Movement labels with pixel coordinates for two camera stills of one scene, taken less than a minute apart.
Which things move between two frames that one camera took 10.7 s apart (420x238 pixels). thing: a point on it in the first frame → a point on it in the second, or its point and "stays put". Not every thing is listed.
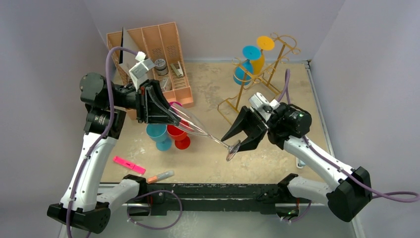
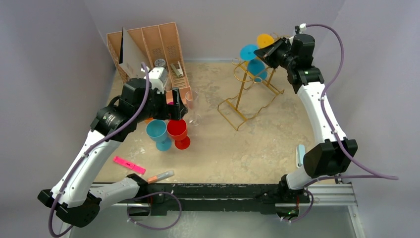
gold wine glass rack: x=280 y=52 stays put
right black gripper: x=260 y=123 → x=271 y=53
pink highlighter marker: x=128 y=164 stays put
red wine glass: x=182 y=141 stays put
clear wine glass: x=189 y=122 → x=191 y=96
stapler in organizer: x=179 y=72 stays put
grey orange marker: x=161 y=176 stays put
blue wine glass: x=157 y=133 stays put
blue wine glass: x=242 y=74 → x=256 y=69
